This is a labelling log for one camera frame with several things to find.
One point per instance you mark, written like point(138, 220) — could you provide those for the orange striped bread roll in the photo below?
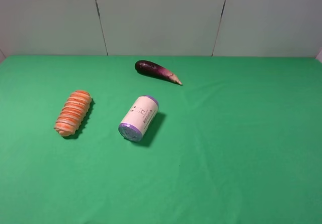
point(73, 113)

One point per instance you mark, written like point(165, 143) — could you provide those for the purple eggplant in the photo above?
point(152, 69)

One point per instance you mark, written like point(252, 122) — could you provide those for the purple white bag roll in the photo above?
point(137, 120)

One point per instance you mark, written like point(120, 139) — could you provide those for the green table cloth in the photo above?
point(238, 142)

